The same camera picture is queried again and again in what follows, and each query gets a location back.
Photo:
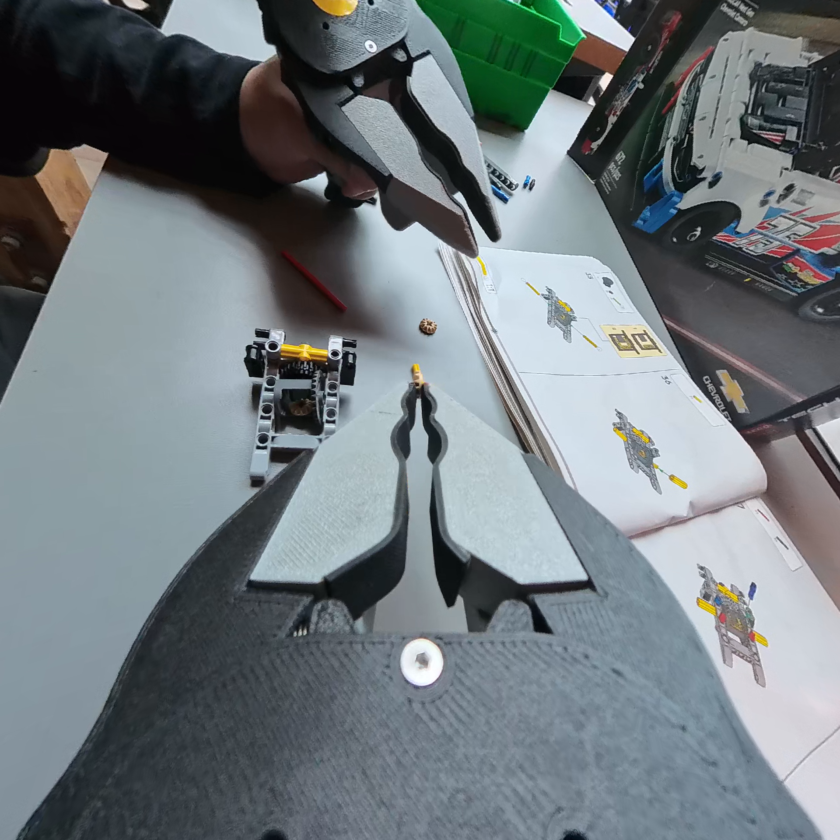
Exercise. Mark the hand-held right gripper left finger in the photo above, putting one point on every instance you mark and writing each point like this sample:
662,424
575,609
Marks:
328,518

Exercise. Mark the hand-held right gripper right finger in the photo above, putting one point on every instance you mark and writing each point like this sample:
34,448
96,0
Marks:
505,518

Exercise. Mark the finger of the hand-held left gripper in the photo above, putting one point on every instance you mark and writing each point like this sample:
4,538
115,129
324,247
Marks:
407,177
453,118

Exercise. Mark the pile of lego pieces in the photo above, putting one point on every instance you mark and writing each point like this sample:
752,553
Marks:
502,176

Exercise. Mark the grey lego frame assembly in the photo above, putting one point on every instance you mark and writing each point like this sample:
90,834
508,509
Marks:
261,459

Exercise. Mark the white lego instruction booklet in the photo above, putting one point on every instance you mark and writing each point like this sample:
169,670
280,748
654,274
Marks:
590,420

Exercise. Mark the red long lego axle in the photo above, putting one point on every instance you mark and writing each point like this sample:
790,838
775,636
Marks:
313,281

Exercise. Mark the black lego car box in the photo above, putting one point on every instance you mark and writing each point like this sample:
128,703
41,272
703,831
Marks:
722,197

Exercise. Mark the person's left hand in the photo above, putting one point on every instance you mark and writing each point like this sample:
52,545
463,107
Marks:
282,131

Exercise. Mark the green plastic bin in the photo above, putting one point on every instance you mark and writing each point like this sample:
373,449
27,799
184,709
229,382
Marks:
512,79

